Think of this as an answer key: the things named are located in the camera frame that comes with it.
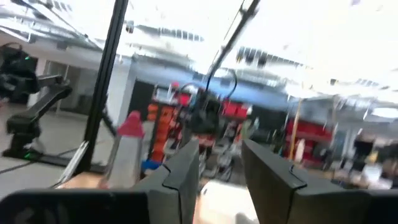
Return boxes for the red parts bin rack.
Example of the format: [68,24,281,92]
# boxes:
[147,82,250,164]

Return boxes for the silver bracket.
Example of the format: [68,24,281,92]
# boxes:
[58,141,90,187]

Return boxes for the red box grater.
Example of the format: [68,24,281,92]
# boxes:
[101,110,146,189]

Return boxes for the red shelf unit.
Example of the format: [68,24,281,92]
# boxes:
[284,119,334,167]

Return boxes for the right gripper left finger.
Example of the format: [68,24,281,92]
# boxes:
[133,138,200,224]

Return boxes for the thin black strut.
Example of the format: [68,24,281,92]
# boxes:
[204,0,262,80]

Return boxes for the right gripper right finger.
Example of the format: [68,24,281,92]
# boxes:
[241,139,371,224]

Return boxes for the white plastic bin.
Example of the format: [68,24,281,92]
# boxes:
[198,179,259,224]

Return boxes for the black aluminium frame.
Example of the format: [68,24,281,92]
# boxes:
[40,0,130,175]

